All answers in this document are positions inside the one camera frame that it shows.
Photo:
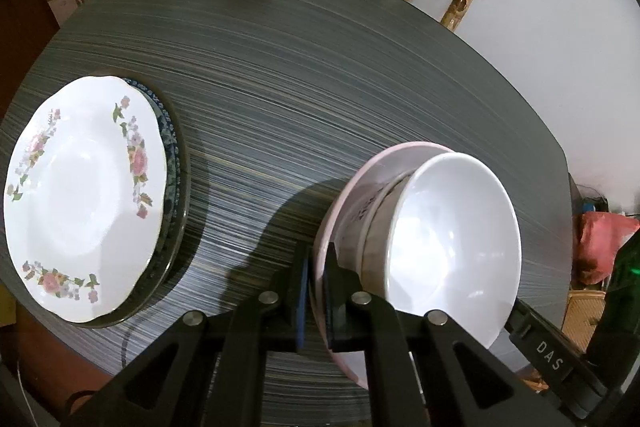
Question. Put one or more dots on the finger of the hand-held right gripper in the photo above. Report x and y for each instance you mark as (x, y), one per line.
(540, 339)

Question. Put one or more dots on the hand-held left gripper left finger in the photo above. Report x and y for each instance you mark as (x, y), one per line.
(301, 309)

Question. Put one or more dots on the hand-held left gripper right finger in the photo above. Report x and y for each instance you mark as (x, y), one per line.
(331, 312)

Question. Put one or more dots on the large pink bowl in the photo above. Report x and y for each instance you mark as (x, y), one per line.
(322, 232)

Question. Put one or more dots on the white ribbed bowl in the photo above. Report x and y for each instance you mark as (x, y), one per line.
(360, 217)

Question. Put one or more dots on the white bowl with blue print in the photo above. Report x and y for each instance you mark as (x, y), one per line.
(450, 237)

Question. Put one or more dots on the large blue patterned plate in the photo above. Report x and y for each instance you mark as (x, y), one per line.
(175, 187)

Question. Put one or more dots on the white floral plate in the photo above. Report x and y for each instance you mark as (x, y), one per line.
(80, 202)

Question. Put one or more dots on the wicker basket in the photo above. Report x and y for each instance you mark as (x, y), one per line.
(582, 319)

